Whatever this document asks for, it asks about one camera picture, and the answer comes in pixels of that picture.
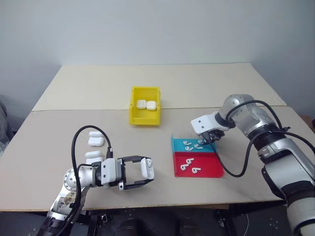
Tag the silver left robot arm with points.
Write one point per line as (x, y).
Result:
(85, 175)

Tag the white earbud case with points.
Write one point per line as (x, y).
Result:
(147, 169)
(141, 104)
(151, 105)
(93, 160)
(93, 154)
(94, 134)
(95, 141)

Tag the closed white earbud case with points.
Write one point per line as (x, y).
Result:
(94, 134)
(151, 105)
(95, 141)
(93, 154)
(93, 160)
(141, 104)

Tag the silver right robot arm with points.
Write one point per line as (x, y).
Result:
(278, 152)

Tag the red plastic tray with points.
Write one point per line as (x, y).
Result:
(209, 167)

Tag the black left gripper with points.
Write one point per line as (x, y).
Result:
(121, 172)

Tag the yellow plastic bin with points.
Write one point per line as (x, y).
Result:
(144, 115)

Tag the white earbud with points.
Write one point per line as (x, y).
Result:
(197, 146)
(195, 170)
(187, 148)
(183, 167)
(185, 142)
(200, 141)
(189, 161)

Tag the grey bag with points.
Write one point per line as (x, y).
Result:
(5, 127)

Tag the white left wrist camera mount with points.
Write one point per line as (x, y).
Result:
(109, 172)

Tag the brown box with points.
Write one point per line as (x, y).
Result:
(308, 123)

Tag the black platform under table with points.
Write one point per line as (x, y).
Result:
(172, 221)

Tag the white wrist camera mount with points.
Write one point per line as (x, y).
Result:
(109, 172)
(204, 123)

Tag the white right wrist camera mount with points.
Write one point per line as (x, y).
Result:
(204, 123)

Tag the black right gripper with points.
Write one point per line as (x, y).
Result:
(216, 134)

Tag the blue plastic tray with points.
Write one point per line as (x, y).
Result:
(179, 145)

